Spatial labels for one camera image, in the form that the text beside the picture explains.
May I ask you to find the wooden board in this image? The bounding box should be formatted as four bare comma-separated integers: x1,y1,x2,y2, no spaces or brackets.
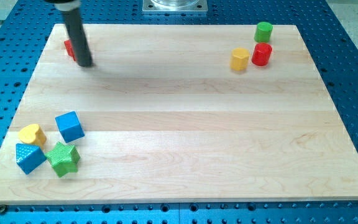
0,24,358,205

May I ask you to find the yellow hexagon block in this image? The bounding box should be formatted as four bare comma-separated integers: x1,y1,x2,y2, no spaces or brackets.
230,47,250,71

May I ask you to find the red cylinder block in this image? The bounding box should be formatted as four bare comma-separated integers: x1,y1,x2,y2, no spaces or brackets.
251,43,272,66

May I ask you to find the blue cube block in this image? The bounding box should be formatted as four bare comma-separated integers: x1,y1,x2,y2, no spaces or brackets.
55,111,85,143

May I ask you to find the green cylinder block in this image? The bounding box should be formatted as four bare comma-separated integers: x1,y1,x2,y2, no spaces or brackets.
254,22,273,43

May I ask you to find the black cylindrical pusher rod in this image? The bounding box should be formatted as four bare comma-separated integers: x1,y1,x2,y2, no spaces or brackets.
54,0,93,67

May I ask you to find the green star block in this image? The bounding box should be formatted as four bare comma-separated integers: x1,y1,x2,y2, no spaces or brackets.
45,142,80,178

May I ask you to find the red block behind rod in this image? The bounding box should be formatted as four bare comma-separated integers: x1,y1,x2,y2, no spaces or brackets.
64,40,76,61

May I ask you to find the yellow heart block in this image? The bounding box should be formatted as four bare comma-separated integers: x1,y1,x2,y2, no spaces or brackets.
18,124,47,148

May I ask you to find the blue triangle block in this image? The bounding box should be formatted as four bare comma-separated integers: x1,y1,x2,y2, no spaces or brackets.
16,143,47,175

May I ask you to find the blue perforated table plate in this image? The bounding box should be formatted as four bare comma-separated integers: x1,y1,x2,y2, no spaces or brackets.
0,1,358,223

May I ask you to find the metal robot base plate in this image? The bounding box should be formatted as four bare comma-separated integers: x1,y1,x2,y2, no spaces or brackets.
142,0,208,13

